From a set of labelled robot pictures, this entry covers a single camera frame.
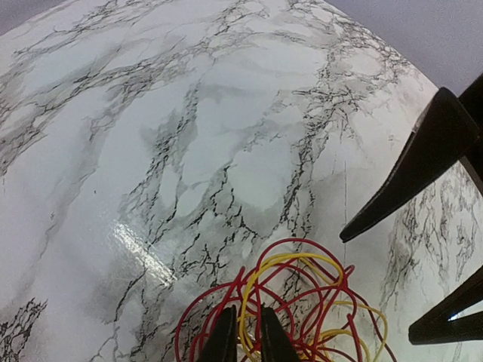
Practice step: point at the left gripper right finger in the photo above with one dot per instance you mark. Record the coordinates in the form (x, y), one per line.
(275, 344)

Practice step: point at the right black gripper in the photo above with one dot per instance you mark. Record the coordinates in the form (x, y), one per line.
(443, 133)

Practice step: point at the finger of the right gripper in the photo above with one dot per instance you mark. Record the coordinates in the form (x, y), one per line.
(439, 325)

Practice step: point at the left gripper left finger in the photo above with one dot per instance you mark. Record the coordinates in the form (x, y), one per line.
(221, 345)

